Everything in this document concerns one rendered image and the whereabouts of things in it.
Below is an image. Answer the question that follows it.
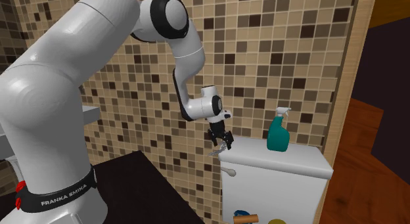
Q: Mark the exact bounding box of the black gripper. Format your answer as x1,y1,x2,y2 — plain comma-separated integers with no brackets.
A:
207,118,235,151

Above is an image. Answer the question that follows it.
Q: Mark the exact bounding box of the small silver metal object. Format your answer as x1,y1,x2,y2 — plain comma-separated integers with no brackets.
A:
207,145,229,158

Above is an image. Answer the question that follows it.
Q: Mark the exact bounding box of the teal spray bottle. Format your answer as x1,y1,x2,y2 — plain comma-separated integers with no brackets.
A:
266,106,292,152

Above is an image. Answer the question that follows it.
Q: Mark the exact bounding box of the brown wooden cylinder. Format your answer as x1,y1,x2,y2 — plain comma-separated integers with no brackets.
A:
233,213,260,224

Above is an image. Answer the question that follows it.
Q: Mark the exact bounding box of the black robot stand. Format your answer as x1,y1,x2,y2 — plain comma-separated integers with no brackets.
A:
0,150,206,224

